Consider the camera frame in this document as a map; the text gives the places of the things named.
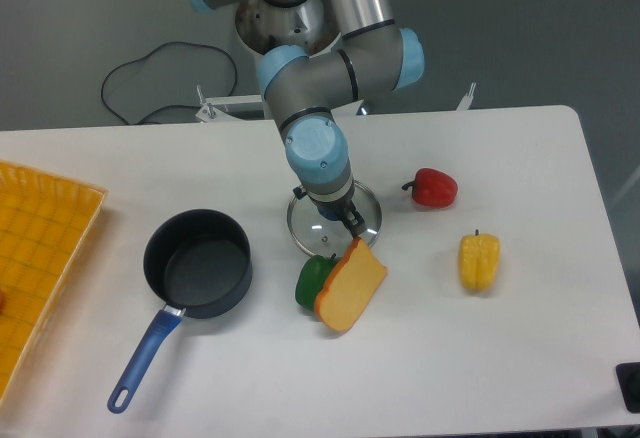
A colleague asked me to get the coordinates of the black device at edge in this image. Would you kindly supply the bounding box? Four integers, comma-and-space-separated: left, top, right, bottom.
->
615, 362, 640, 414

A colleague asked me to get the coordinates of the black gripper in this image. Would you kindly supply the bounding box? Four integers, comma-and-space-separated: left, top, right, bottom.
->
293, 184, 365, 237

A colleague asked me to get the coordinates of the toy bread slice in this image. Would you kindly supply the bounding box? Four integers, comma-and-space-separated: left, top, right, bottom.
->
313, 238, 388, 333

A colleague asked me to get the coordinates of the dark saucepan blue handle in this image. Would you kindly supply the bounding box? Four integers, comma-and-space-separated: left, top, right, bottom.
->
107, 209, 253, 414

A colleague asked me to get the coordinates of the black floor cable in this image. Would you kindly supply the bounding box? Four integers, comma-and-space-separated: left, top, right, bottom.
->
100, 41, 239, 126

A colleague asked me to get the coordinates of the yellow woven basket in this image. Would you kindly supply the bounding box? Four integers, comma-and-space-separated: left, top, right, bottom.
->
1, 160, 108, 396

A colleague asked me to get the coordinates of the glass lid blue knob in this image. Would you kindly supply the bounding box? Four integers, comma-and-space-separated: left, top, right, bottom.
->
286, 181, 382, 257

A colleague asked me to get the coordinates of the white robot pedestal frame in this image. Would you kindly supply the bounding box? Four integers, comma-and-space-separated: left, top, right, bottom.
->
194, 0, 478, 123

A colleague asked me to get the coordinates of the yellow toy bell pepper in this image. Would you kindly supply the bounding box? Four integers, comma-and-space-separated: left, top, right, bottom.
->
458, 229, 501, 292

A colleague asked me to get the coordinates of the green toy bell pepper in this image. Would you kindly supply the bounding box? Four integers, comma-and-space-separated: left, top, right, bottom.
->
294, 254, 337, 311

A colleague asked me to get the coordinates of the red toy bell pepper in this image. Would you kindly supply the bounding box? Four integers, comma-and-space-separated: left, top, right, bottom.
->
401, 168, 458, 208

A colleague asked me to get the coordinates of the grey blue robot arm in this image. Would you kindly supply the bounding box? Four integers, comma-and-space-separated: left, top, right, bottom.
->
190, 0, 425, 236

